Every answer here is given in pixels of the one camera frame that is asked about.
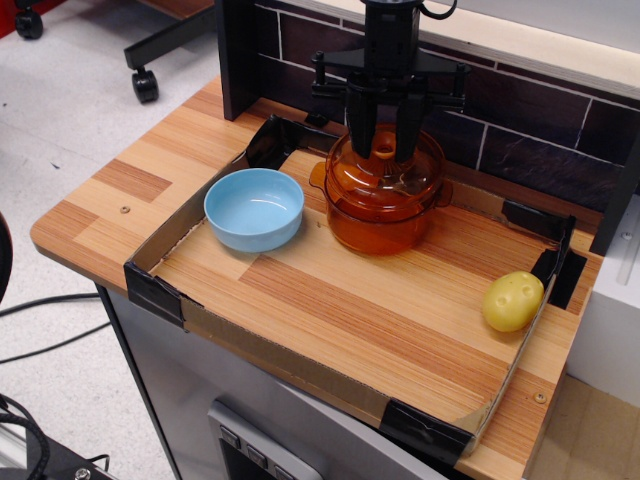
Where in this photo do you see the grey toy oven panel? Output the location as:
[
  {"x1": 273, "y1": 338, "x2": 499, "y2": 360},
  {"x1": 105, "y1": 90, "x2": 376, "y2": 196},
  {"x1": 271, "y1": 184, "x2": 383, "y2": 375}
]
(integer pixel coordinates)
[{"x1": 208, "y1": 401, "x2": 322, "y2": 480}]

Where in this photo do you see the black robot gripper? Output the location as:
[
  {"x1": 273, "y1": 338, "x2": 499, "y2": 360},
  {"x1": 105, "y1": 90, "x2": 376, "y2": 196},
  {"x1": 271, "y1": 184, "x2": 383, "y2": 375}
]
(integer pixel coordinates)
[{"x1": 312, "y1": 1, "x2": 470, "y2": 163}]

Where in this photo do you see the black chair base with caster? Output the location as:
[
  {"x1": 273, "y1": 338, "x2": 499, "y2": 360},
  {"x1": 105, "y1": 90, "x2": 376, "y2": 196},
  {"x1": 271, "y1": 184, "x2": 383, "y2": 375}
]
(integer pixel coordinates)
[{"x1": 124, "y1": 1, "x2": 216, "y2": 104}]

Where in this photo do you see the yellow toy potato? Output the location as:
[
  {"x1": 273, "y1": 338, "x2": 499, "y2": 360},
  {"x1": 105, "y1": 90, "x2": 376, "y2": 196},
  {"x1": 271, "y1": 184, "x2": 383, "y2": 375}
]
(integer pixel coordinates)
[{"x1": 482, "y1": 271, "x2": 544, "y2": 333}]

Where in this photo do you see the cardboard fence with black tape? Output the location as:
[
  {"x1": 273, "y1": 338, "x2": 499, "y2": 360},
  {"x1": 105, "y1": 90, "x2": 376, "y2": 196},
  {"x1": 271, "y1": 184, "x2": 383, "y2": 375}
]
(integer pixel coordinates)
[{"x1": 124, "y1": 116, "x2": 578, "y2": 464}]

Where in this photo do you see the orange transparent pot lid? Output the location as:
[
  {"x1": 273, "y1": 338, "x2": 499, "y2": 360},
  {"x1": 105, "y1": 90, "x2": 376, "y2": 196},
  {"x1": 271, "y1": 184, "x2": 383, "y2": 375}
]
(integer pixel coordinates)
[{"x1": 323, "y1": 124, "x2": 445, "y2": 222}]

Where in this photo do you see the orange transparent pot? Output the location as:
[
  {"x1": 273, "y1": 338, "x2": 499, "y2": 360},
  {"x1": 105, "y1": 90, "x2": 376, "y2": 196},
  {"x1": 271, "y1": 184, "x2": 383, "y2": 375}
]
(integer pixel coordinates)
[{"x1": 325, "y1": 181, "x2": 453, "y2": 256}]

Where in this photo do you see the black metal base plate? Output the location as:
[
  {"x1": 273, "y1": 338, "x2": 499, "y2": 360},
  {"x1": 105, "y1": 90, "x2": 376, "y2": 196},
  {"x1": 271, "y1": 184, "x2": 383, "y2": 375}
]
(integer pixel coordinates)
[{"x1": 41, "y1": 441, "x2": 116, "y2": 480}]

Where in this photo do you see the black braided cable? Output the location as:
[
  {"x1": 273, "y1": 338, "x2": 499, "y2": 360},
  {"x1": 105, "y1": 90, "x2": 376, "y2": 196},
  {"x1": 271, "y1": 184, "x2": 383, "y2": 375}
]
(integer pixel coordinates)
[{"x1": 0, "y1": 393, "x2": 110, "y2": 480}]

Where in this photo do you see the light blue bowl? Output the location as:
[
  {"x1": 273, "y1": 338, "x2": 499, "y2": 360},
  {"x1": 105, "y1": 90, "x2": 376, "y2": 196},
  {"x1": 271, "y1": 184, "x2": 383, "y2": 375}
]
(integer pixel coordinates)
[{"x1": 204, "y1": 168, "x2": 305, "y2": 253}]

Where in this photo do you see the dark brick pattern backsplash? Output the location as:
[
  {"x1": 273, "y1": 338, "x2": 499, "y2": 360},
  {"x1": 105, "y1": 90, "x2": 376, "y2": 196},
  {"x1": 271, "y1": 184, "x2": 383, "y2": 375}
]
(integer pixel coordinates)
[{"x1": 216, "y1": 1, "x2": 639, "y2": 255}]

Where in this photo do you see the black caster wheel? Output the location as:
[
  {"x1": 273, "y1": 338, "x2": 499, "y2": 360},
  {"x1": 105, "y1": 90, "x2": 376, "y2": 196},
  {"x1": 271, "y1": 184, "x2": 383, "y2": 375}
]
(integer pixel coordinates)
[{"x1": 14, "y1": 0, "x2": 44, "y2": 40}]

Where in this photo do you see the black floor cable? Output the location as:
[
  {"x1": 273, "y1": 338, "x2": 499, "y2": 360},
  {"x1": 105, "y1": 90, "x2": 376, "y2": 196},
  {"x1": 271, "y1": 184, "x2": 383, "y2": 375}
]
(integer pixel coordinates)
[{"x1": 0, "y1": 292, "x2": 112, "y2": 365}]

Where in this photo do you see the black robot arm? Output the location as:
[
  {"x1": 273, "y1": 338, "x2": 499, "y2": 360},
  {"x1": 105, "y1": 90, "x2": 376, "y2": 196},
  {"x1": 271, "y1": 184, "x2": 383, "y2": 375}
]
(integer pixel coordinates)
[{"x1": 312, "y1": 1, "x2": 471, "y2": 163}]

